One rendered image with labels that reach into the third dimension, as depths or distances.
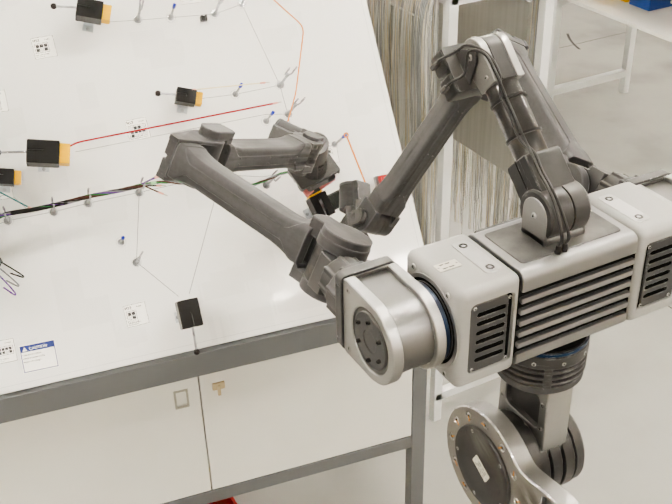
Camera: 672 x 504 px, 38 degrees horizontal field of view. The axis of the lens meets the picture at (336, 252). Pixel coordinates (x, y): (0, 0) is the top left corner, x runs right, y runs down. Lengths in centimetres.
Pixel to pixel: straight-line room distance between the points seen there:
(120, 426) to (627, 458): 167
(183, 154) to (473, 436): 64
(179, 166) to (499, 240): 56
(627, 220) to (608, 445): 198
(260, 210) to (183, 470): 113
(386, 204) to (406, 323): 79
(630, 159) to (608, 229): 374
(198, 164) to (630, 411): 222
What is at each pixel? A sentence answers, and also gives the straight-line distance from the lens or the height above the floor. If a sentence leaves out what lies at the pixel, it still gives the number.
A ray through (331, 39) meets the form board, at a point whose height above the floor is 140.
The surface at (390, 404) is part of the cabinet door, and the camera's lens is 259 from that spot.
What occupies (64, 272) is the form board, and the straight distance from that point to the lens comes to 224.
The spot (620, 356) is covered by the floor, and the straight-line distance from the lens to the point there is 372.
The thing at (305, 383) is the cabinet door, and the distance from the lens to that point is 244.
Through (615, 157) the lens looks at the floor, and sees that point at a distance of 513.
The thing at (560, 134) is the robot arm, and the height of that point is 150.
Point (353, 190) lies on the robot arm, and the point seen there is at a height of 122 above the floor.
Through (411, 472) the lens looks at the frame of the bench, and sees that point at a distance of 279.
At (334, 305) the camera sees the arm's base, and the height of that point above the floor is 145.
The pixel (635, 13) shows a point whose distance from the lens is 512.
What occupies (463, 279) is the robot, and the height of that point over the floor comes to 153.
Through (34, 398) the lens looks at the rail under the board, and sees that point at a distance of 224.
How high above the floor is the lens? 221
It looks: 32 degrees down
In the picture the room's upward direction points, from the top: 2 degrees counter-clockwise
